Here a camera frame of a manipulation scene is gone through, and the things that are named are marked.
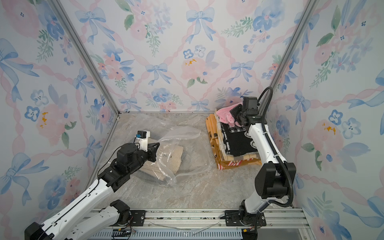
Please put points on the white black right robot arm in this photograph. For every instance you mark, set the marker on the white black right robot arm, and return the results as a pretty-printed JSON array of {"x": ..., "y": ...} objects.
[{"x": 274, "y": 181}]

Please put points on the clear plastic vacuum bag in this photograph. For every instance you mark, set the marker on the clear plastic vacuum bag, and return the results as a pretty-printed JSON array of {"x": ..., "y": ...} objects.
[{"x": 195, "y": 157}]

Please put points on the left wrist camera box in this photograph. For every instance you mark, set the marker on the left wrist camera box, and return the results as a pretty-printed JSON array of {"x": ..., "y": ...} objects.
[{"x": 142, "y": 140}]

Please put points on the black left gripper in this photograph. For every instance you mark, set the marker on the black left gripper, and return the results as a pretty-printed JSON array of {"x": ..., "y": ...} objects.
[{"x": 152, "y": 150}]

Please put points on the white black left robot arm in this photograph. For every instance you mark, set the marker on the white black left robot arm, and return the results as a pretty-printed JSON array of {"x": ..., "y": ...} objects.
[{"x": 69, "y": 223}]

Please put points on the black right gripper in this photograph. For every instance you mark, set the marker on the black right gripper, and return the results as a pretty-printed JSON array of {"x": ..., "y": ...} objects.
[{"x": 235, "y": 111}]

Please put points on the cream fleece blanket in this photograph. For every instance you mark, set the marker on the cream fleece blanket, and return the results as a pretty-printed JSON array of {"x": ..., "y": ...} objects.
[{"x": 168, "y": 162}]

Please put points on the left rear aluminium corner post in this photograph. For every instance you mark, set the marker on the left rear aluminium corner post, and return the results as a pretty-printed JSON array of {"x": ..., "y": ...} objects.
[{"x": 81, "y": 49}]

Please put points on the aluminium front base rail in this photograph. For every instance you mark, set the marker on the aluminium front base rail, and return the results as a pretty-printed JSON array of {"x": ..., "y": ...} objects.
[{"x": 195, "y": 224}]

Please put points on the pink fleece blanket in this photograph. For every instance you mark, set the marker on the pink fleece blanket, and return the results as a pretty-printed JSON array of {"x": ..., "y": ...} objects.
[{"x": 226, "y": 117}]

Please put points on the black white knit blanket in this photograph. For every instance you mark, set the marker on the black white knit blanket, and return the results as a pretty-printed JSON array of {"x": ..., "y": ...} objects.
[{"x": 237, "y": 142}]

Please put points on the aluminium corner post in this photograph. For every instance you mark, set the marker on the aluminium corner post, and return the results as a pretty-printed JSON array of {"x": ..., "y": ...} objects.
[
  {"x": 81, "y": 49},
  {"x": 294, "y": 41}
]

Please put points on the orange cartoon print blanket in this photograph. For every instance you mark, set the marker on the orange cartoon print blanket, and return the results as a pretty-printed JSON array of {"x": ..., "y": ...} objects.
[{"x": 224, "y": 161}]

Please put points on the right rear aluminium corner post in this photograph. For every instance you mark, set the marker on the right rear aluminium corner post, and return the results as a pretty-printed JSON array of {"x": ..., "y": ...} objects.
[{"x": 294, "y": 41}]

